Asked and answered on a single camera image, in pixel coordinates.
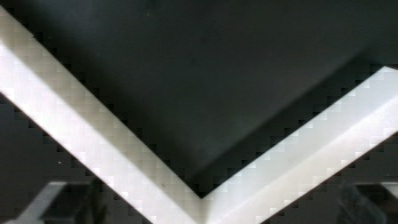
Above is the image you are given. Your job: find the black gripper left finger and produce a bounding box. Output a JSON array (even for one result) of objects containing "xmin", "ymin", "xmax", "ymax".
[{"xmin": 10, "ymin": 181, "xmax": 108, "ymax": 224}]

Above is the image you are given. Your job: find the white drawer cabinet box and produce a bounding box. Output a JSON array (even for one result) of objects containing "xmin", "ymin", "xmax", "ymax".
[{"xmin": 0, "ymin": 7, "xmax": 398, "ymax": 224}]

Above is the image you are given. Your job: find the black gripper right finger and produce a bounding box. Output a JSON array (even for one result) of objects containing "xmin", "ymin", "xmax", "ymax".
[{"xmin": 335, "ymin": 182, "xmax": 398, "ymax": 224}]

